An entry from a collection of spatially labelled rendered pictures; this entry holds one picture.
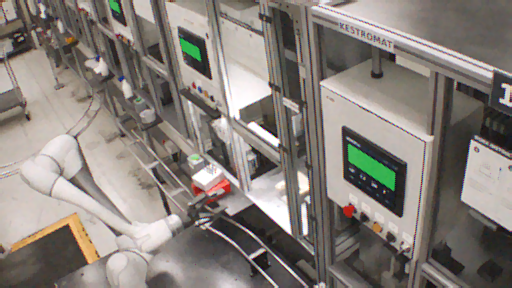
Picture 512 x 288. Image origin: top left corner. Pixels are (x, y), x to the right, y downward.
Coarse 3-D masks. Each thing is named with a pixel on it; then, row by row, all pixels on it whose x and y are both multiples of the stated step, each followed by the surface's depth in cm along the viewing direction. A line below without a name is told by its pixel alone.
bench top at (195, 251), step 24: (240, 216) 266; (192, 240) 256; (216, 240) 254; (240, 240) 251; (264, 240) 249; (96, 264) 249; (168, 264) 244; (192, 264) 242; (216, 264) 240; (240, 264) 238; (288, 264) 234
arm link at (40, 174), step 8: (40, 160) 195; (48, 160) 196; (24, 168) 191; (32, 168) 191; (40, 168) 193; (48, 168) 194; (56, 168) 197; (24, 176) 191; (32, 176) 190; (40, 176) 191; (48, 176) 192; (56, 176) 194; (32, 184) 191; (40, 184) 190; (48, 184) 191; (40, 192) 193; (48, 192) 192
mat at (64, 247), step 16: (64, 224) 379; (80, 224) 378; (32, 240) 368; (48, 240) 366; (64, 240) 364; (80, 240) 362; (16, 256) 355; (32, 256) 353; (48, 256) 351; (64, 256) 349; (80, 256) 348; (96, 256) 347; (0, 272) 342; (16, 272) 341; (32, 272) 339; (48, 272) 338; (64, 272) 336
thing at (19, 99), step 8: (0, 48) 494; (0, 56) 482; (8, 64) 533; (8, 72) 496; (16, 80) 548; (16, 88) 509; (0, 96) 543; (8, 96) 539; (16, 96) 535; (24, 96) 562; (0, 104) 525; (8, 104) 521; (16, 104) 516; (24, 104) 565; (0, 112) 511; (24, 112) 526
